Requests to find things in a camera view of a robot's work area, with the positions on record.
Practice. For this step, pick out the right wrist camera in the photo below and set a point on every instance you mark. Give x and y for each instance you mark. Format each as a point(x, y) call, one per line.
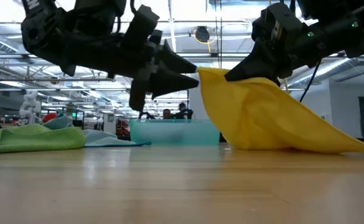
point(278, 21)

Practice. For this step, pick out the red background object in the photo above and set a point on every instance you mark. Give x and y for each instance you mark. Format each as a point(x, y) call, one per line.
point(122, 127)

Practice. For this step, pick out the teal plastic bin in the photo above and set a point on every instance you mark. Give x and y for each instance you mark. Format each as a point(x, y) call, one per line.
point(174, 132)

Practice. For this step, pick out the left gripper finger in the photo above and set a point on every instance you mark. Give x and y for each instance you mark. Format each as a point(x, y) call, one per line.
point(174, 62)
point(172, 82)

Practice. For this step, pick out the yellow microfiber towel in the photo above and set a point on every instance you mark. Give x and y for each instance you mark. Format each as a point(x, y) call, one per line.
point(262, 118)

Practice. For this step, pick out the white building column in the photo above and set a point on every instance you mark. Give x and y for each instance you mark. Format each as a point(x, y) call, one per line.
point(195, 107)

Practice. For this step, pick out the bright green microfiber towel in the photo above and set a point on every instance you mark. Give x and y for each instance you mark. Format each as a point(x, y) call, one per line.
point(29, 138)

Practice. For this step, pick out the light blue microfiber towel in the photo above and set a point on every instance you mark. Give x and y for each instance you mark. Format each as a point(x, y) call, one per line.
point(104, 139)

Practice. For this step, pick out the person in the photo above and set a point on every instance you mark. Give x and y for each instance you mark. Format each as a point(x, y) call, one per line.
point(183, 112)
point(166, 114)

